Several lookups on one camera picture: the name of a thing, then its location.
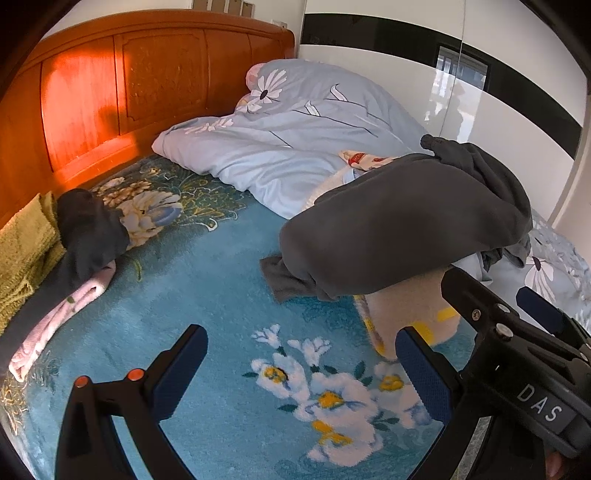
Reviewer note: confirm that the green knitted cloth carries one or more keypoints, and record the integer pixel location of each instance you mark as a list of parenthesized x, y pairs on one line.
[(23, 249)]

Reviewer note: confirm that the person's right hand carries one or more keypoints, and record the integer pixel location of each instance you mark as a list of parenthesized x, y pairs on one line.
[(557, 467)]

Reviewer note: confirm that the blue floral plush blanket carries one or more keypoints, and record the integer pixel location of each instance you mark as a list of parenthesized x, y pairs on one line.
[(207, 277)]

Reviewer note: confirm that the white wall socket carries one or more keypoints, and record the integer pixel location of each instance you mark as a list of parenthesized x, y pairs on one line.
[(280, 24)]

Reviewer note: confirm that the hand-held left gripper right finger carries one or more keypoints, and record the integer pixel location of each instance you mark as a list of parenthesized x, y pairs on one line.
[(425, 374)]

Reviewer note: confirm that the white wardrobe with black stripe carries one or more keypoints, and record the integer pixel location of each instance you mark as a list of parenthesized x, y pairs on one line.
[(392, 60)]

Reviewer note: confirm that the dark grey fleece pants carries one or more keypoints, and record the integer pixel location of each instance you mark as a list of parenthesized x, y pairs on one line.
[(392, 221)]

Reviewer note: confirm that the light blue printed garment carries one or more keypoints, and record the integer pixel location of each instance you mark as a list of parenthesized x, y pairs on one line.
[(364, 159)]

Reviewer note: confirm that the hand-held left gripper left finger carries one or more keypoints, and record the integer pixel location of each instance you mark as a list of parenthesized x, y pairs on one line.
[(178, 383)]

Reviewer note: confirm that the black folded cloth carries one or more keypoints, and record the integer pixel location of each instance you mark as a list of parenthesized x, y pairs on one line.
[(87, 235)]

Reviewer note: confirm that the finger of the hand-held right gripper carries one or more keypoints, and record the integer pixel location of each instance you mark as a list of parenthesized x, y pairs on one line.
[(542, 305), (480, 304)]

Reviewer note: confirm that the light blue floral duvet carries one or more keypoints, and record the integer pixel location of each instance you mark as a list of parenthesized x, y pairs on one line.
[(286, 134)]

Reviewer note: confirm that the framed wall picture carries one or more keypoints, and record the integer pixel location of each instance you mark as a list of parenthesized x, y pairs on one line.
[(210, 3), (247, 6)]

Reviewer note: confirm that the orange wooden headboard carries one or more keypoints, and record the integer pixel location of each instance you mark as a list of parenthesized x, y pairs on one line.
[(83, 101)]

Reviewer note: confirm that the beige garment with yellow print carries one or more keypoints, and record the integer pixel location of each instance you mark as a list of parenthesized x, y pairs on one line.
[(406, 309)]

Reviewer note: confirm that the pink folded cloth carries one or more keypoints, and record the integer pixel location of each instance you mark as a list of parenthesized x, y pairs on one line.
[(46, 327)]

